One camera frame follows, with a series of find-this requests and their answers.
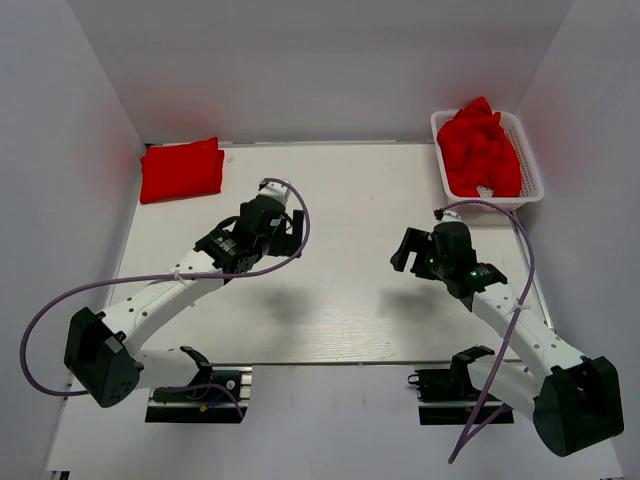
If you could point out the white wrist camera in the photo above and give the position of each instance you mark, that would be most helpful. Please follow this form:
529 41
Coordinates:
446 215
274 190

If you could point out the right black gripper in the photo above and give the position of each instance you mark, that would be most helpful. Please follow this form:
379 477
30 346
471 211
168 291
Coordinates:
415 240

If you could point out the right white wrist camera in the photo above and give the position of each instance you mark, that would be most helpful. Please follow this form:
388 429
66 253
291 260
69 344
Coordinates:
446 215

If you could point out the folded red t shirt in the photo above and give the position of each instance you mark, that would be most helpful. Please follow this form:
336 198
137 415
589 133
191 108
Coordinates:
181 171

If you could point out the red t shirts pile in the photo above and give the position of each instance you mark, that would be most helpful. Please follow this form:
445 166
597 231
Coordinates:
477 153

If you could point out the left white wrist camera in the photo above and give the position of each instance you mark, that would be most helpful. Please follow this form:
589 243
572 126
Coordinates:
274 190

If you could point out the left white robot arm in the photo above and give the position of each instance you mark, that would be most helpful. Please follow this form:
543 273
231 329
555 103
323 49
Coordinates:
104 350

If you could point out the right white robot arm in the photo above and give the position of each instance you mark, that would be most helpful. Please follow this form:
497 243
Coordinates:
573 400

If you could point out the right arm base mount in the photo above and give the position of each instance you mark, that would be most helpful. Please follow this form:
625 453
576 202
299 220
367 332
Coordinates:
440 402

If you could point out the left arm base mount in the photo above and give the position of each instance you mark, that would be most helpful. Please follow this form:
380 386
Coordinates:
207 405

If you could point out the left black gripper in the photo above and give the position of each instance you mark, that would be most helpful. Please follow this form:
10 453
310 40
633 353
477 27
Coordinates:
289 244

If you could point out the white plastic basket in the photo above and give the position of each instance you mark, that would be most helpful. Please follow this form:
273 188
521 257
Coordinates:
532 187

